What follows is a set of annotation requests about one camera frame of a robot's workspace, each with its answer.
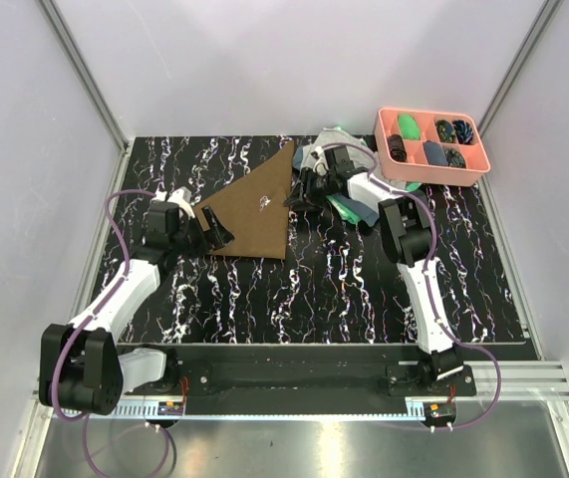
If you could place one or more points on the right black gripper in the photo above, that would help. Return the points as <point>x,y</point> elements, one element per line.
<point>308,201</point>

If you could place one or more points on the pink compartment tray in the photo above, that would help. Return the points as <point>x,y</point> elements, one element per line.
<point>416,168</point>

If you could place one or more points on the patterned sock bottom right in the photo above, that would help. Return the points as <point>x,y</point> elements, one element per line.
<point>454,158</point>

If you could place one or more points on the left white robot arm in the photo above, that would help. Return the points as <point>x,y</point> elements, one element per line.
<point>81,370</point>

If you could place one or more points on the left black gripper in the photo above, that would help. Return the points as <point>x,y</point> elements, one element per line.
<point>210,240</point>

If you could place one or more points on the dark brown rolled sock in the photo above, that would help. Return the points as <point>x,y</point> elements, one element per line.
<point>397,149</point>

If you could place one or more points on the blue grey rolled sock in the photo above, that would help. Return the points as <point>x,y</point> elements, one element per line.
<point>434,154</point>

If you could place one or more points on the green cloth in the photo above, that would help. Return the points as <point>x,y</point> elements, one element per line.
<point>354,212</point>

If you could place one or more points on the brown cloth napkin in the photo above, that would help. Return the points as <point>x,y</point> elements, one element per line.
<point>257,234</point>

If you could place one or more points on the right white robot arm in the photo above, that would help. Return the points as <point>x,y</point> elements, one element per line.
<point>408,238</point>

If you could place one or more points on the green rolled sock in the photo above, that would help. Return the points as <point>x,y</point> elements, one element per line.
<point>409,127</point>

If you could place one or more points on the grey cloth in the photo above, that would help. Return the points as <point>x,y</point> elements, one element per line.
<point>359,159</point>

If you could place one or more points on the patterned sock top middle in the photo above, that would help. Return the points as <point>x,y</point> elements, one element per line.
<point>445,131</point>

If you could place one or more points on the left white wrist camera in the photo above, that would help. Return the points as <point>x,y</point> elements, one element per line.
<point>180,197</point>

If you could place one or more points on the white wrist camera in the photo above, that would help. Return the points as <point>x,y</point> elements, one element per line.
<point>320,165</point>
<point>180,197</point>

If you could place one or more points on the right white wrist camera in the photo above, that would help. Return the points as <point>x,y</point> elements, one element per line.
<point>320,165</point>

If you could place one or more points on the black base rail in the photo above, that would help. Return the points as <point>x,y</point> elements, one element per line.
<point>301,385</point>

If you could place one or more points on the wooden handled spoon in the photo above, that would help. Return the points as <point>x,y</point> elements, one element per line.
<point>264,202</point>

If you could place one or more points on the dark patterned sock top right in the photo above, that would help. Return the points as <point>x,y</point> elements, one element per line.
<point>464,131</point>

